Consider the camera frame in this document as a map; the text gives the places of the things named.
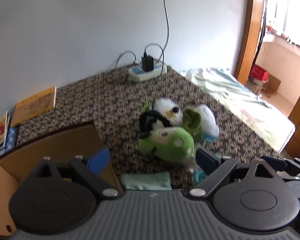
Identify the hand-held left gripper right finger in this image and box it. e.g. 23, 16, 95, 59
190, 147, 284, 198

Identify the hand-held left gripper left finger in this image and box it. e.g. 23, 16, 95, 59
22, 148, 123, 200

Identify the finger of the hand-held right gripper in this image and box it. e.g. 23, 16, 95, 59
261, 156, 300, 180

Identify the small teal cloth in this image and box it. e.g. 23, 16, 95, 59
192, 169, 209, 184

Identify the olive green fleece cloth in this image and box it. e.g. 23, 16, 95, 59
182, 107, 205, 143

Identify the brown cardboard box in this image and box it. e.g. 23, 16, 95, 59
0, 121, 123, 237

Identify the mint green cloth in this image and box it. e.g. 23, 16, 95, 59
120, 172, 172, 190

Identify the panda plush toy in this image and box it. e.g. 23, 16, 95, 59
139, 97, 184, 139

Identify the brown floral blanket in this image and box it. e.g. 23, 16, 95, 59
16, 65, 282, 190

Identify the light green bed sheet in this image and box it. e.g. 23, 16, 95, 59
179, 67, 296, 153

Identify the small cardboard carton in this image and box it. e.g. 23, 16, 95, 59
264, 76, 282, 96

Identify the yellow book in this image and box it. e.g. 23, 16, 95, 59
10, 86, 57, 127

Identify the blue patterned cloth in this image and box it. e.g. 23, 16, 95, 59
4, 125, 20, 153

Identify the red box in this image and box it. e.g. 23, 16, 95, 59
250, 65, 269, 82

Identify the white power strip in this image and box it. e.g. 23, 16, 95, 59
128, 64, 167, 82

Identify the black charger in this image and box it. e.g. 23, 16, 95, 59
141, 56, 154, 72

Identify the thin dark cable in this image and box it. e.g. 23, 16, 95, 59
106, 51, 137, 83

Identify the looped charger cable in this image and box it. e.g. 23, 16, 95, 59
144, 43, 165, 77

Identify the wooden door frame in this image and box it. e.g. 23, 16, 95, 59
234, 0, 268, 85

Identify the long wall cable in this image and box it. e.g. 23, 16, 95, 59
161, 0, 169, 65

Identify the black hanging strap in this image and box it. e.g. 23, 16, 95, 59
258, 0, 269, 55

